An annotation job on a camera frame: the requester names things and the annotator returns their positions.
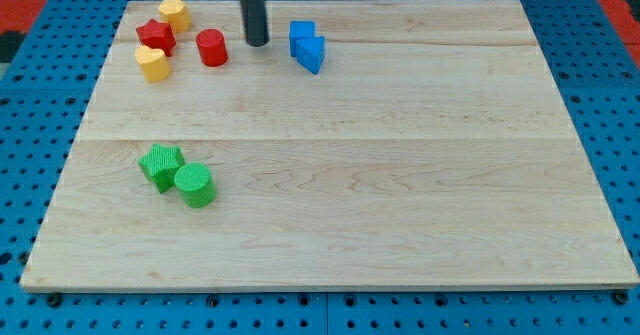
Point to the green cylinder block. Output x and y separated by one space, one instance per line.
195 184

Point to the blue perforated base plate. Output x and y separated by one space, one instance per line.
589 45

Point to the blue triangle block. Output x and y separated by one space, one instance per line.
310 53

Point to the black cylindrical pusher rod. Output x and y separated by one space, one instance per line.
255 22

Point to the blue cube block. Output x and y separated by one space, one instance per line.
298 30

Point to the yellow hexagon block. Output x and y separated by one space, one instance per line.
176 14

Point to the yellow heart block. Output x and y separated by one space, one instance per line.
153 63

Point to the red cylinder block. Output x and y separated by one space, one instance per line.
212 47

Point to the green star block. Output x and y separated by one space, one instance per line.
160 164

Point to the red star block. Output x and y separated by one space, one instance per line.
157 35

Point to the light wooden board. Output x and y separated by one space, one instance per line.
432 152

